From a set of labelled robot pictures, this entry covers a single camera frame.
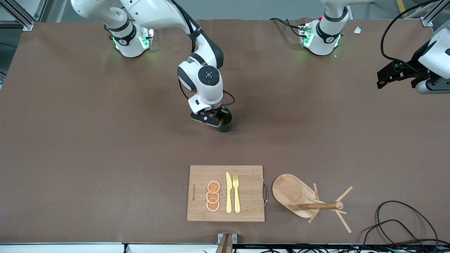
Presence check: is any metal mount bracket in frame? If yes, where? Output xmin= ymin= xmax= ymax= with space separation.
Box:
xmin=216 ymin=233 xmax=238 ymax=253

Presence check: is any brown table cover sheet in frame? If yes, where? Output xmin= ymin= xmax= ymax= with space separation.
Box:
xmin=0 ymin=18 xmax=450 ymax=245

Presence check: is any black left arm base cable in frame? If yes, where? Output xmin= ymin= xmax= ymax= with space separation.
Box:
xmin=269 ymin=17 xmax=304 ymax=38

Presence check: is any aluminium frame post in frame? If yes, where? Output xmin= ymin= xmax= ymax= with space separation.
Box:
xmin=420 ymin=0 xmax=450 ymax=27
xmin=0 ymin=0 xmax=48 ymax=32

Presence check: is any yellow plastic fork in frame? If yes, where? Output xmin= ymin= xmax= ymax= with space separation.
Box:
xmin=232 ymin=175 xmax=241 ymax=214

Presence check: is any yellow plastic knife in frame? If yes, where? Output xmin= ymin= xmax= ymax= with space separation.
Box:
xmin=226 ymin=172 xmax=233 ymax=214

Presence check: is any wooden mug tree stand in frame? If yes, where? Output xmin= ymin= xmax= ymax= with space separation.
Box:
xmin=272 ymin=174 xmax=353 ymax=234

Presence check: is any bamboo cutting board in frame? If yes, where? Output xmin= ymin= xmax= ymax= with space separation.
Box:
xmin=187 ymin=165 xmax=265 ymax=222

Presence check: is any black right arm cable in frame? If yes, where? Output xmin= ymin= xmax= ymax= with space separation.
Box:
xmin=169 ymin=0 xmax=236 ymax=106

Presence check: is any dark teal ribbed cup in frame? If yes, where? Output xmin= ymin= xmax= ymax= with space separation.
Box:
xmin=216 ymin=110 xmax=233 ymax=133

